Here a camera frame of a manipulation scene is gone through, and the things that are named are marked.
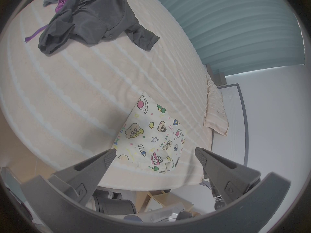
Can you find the pale pink striped pillow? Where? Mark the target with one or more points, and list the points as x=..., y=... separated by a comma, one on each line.
x=216, y=110

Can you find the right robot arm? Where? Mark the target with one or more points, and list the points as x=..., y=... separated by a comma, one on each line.
x=218, y=198

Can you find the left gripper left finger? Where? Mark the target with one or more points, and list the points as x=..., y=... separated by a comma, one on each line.
x=82, y=176

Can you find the grey bedside table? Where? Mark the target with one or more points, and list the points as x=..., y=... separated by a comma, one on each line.
x=220, y=78

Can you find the white printed pyjama top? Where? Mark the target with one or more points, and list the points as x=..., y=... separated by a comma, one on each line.
x=150, y=135

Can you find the blue-green curtain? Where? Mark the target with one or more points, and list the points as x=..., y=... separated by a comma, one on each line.
x=230, y=28

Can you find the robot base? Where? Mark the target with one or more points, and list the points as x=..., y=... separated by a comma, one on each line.
x=114, y=204

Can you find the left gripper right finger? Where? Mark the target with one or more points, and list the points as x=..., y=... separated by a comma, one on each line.
x=228, y=178

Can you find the black shirt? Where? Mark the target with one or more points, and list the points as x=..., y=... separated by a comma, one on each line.
x=97, y=13

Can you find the bed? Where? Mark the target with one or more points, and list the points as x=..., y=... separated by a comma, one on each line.
x=85, y=81

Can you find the cream bedside table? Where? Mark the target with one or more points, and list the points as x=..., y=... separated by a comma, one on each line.
x=165, y=198

